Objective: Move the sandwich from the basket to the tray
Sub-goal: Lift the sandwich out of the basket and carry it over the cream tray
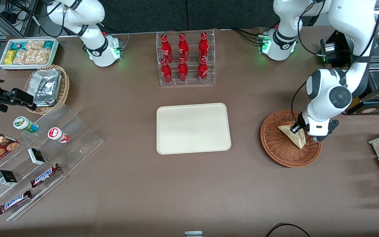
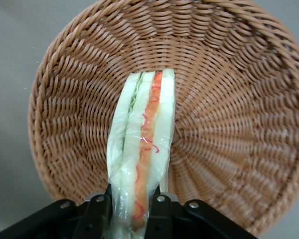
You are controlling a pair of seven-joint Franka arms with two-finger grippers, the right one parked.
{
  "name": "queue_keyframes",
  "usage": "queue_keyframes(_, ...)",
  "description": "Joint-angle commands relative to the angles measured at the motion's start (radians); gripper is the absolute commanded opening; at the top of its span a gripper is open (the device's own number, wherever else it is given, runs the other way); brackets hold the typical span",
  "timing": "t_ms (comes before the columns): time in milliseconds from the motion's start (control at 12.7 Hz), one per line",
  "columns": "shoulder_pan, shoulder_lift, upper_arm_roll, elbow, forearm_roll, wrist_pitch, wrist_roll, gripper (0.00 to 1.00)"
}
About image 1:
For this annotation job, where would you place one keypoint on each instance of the triangular sandwich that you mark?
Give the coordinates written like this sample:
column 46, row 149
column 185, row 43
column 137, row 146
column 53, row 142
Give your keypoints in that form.
column 293, row 136

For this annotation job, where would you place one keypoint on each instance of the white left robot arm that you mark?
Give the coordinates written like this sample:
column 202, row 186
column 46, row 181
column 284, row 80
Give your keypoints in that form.
column 331, row 95

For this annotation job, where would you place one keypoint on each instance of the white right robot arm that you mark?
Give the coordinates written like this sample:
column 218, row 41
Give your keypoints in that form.
column 94, row 36

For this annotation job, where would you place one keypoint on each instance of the brown wicker basket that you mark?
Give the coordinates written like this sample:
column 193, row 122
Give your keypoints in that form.
column 281, row 151

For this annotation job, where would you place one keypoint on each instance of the light wicker basket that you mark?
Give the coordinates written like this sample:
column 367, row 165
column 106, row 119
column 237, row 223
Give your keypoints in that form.
column 64, row 85

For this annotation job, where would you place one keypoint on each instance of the cream plastic tray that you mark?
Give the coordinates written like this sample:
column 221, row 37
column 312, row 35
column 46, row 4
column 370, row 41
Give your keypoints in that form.
column 192, row 128

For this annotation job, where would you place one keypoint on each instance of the green lid jar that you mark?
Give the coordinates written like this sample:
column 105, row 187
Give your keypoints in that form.
column 25, row 124

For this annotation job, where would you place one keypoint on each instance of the silver foil packet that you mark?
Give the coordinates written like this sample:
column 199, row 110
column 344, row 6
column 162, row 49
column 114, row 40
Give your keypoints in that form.
column 46, row 87

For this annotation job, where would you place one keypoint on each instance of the white plastic snack bin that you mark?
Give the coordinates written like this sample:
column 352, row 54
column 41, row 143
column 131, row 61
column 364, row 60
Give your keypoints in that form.
column 2, row 62

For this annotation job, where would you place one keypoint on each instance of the clear cracker bag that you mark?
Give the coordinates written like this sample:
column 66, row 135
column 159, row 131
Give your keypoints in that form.
column 22, row 57
column 41, row 56
column 35, row 44

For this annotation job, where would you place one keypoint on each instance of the yellow snack packet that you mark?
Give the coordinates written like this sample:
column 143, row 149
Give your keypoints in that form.
column 10, row 56

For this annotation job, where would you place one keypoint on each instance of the teal snack packet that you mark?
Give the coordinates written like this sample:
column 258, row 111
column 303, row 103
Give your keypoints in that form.
column 16, row 46
column 48, row 44

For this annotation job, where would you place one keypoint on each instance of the red lid jar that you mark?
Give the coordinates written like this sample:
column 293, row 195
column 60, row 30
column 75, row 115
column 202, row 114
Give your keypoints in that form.
column 58, row 135

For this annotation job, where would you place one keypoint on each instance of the small black box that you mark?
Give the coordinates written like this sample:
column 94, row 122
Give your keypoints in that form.
column 7, row 177
column 36, row 156

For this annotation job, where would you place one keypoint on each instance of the clear acrylic stepped shelf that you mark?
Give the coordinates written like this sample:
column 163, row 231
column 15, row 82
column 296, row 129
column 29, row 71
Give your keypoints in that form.
column 77, row 144

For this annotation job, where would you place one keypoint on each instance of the Snickers chocolate bar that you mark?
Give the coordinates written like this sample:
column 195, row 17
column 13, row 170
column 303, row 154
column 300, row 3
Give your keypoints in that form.
column 45, row 175
column 14, row 201

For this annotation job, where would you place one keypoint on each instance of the black food warmer cabinet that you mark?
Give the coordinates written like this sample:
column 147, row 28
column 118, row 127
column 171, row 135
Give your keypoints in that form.
column 337, row 46

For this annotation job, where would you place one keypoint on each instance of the red cola bottle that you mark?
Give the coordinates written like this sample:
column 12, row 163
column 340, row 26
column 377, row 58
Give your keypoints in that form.
column 166, row 47
column 203, row 44
column 183, row 46
column 166, row 72
column 183, row 70
column 203, row 70

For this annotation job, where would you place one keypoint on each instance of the clear acrylic bottle rack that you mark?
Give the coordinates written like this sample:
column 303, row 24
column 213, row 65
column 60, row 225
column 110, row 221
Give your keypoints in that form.
column 192, row 82

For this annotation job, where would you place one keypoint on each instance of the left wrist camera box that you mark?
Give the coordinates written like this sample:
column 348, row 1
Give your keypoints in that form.
column 333, row 126

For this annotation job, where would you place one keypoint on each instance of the aluminium frame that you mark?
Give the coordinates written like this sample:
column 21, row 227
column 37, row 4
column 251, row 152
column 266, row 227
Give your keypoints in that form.
column 28, row 18

